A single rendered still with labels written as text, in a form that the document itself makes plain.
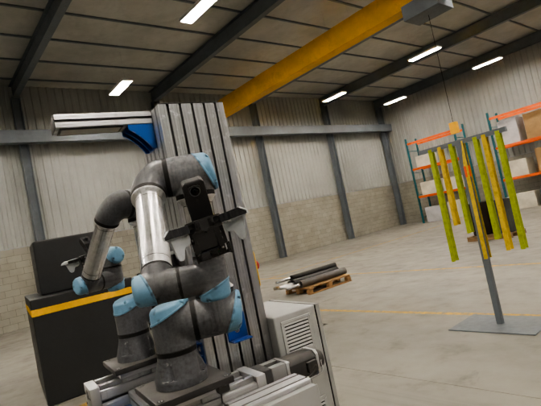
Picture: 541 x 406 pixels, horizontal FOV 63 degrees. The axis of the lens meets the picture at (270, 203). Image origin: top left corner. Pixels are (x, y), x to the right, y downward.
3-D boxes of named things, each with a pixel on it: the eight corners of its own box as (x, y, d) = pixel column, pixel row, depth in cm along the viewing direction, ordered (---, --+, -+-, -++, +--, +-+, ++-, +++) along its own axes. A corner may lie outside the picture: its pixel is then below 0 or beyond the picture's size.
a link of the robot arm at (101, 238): (110, 201, 163) (80, 303, 181) (135, 199, 172) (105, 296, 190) (93, 185, 169) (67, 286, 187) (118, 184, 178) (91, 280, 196)
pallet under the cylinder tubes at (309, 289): (326, 280, 1037) (324, 275, 1038) (353, 280, 968) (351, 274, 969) (285, 294, 964) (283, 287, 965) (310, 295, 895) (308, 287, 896)
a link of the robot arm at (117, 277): (97, 295, 194) (92, 270, 194) (119, 288, 203) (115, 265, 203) (107, 293, 189) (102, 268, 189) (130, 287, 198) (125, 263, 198)
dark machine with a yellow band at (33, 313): (150, 371, 576) (123, 224, 585) (47, 408, 512) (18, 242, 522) (120, 351, 730) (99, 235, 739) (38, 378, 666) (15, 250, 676)
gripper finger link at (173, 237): (174, 265, 75) (203, 253, 84) (163, 232, 76) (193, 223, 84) (160, 269, 77) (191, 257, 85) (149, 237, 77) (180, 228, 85)
